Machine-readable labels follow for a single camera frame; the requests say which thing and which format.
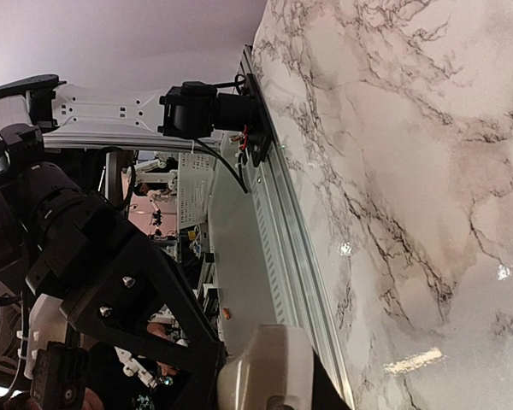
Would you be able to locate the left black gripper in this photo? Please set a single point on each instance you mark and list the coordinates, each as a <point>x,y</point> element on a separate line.
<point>112,280</point>

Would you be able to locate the grey remote control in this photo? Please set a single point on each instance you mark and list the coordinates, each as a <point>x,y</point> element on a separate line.
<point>274,371</point>

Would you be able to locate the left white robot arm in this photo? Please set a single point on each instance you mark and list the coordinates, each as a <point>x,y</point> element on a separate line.
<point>40,110</point>

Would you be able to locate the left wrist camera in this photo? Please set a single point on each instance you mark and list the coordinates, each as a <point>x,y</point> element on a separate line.
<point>55,363</point>

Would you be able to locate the front aluminium rail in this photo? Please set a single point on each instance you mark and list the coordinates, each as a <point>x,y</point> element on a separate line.
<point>266,271</point>

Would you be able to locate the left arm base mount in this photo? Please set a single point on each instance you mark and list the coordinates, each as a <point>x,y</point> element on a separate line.
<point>260,129</point>

